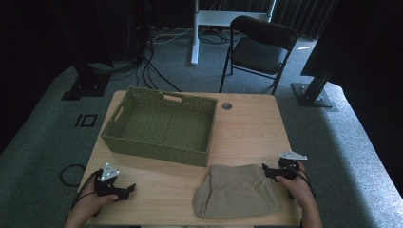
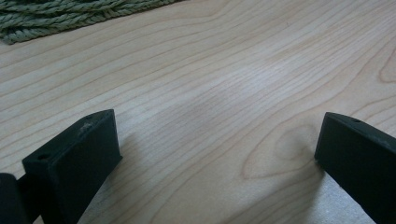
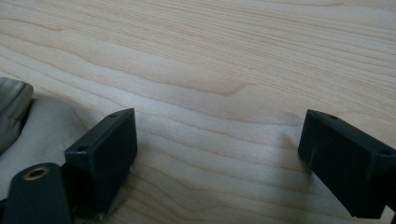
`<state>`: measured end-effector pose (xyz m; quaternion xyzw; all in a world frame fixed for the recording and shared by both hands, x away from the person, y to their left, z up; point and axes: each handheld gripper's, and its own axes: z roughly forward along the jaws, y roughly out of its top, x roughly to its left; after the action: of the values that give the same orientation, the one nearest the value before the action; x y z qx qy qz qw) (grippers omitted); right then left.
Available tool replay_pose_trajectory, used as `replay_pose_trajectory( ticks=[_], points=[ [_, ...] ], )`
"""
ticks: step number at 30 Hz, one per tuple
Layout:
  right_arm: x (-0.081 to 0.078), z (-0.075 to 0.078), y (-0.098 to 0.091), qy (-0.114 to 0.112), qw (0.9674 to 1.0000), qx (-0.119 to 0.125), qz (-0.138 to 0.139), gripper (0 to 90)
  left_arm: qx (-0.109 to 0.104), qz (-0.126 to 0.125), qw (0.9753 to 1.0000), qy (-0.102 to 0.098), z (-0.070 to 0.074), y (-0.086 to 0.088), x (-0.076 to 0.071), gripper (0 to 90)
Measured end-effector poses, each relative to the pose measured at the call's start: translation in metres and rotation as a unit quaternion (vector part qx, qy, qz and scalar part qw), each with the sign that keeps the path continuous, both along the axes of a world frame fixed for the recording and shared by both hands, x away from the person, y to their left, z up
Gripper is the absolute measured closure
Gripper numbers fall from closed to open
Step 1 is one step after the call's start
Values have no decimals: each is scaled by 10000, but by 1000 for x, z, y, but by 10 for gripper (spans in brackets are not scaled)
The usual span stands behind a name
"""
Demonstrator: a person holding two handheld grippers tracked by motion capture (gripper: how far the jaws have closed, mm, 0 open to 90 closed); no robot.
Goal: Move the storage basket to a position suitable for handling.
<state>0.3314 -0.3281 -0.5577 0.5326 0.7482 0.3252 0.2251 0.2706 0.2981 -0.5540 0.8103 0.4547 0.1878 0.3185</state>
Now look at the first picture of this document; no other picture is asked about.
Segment person's left hand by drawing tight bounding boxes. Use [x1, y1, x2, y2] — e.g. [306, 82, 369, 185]
[75, 180, 119, 218]

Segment dark curtain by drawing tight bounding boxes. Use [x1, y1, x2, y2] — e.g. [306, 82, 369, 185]
[272, 0, 336, 40]

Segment person's right hand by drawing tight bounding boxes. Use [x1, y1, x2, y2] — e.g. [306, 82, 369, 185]
[275, 161, 316, 207]

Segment khaki pants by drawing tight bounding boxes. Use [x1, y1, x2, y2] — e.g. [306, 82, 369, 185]
[192, 163, 283, 220]

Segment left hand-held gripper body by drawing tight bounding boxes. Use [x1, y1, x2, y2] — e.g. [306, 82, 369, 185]
[94, 162, 128, 200]

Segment black cable loop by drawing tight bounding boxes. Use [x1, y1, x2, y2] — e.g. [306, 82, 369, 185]
[59, 163, 86, 188]

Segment black floor cable bundle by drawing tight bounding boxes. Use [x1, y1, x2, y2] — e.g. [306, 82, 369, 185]
[88, 28, 183, 93]

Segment white desk frame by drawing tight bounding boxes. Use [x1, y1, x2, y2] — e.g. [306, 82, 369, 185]
[189, 0, 278, 67]

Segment white floor cable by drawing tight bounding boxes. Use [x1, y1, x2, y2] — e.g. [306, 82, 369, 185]
[151, 26, 195, 46]

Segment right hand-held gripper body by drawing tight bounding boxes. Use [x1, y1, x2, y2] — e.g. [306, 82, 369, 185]
[275, 150, 308, 181]

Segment black folding chair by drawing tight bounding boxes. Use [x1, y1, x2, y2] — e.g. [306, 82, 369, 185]
[219, 15, 298, 96]

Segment black metal stand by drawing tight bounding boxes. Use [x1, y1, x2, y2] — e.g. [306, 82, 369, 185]
[47, 0, 112, 102]
[291, 61, 339, 113]

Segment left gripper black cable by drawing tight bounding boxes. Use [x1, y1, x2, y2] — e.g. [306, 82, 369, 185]
[70, 170, 104, 211]

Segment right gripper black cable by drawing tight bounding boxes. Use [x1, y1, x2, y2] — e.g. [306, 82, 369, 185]
[289, 163, 317, 201]

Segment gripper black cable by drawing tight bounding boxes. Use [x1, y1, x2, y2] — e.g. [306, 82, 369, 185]
[70, 170, 104, 211]
[289, 163, 317, 201]

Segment green woven basket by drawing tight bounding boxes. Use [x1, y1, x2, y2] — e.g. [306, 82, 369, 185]
[100, 86, 219, 168]

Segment black floor socket plate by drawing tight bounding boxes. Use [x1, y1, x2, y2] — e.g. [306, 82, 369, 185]
[74, 113, 99, 128]

